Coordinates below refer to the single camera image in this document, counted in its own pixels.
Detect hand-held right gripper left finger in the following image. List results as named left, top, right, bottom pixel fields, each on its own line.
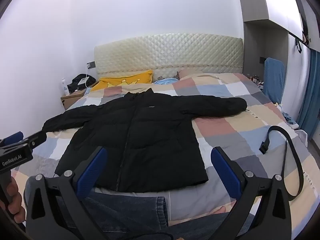
left=25, top=146, right=110, bottom=240

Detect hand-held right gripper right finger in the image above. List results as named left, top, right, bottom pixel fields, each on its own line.
left=210, top=146, right=293, bottom=240

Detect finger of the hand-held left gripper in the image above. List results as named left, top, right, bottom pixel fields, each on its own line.
left=24, top=130, right=47, bottom=152
left=0, top=131, right=24, bottom=146

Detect black puffer jacket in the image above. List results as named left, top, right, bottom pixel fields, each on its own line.
left=41, top=88, right=248, bottom=193

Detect person's left hand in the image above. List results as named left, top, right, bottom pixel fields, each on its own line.
left=5, top=176, right=26, bottom=223

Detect plaid patchwork quilt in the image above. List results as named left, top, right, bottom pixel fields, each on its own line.
left=11, top=72, right=320, bottom=239

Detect black belt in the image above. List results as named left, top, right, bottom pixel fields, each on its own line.
left=259, top=125, right=304, bottom=202

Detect wooden nightstand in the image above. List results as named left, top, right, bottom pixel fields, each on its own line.
left=61, top=87, right=88, bottom=110

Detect person's jeans legs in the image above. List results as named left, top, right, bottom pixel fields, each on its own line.
left=24, top=175, right=255, bottom=240

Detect white plastic bottle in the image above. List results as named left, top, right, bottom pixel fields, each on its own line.
left=61, top=78, right=70, bottom=97

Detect black bag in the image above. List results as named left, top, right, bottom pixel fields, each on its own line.
left=67, top=74, right=97, bottom=93

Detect light blue crumpled cloth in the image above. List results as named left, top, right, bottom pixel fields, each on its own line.
left=279, top=104, right=300, bottom=126

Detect yellow pillow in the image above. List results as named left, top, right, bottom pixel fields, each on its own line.
left=89, top=69, right=153, bottom=92

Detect cluster of small bottles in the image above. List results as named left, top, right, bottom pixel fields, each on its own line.
left=246, top=74, right=264, bottom=88

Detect blue towel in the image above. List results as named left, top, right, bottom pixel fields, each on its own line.
left=262, top=57, right=285, bottom=105

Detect pink pillow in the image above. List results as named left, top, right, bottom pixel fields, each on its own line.
left=176, top=69, right=200, bottom=80

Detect light blue pillow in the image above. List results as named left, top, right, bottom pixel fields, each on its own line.
left=153, top=78, right=179, bottom=85

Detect blue curtain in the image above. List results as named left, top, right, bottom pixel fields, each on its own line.
left=296, top=47, right=320, bottom=140

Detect cream quilted headboard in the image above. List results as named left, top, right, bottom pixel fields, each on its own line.
left=94, top=32, right=244, bottom=80

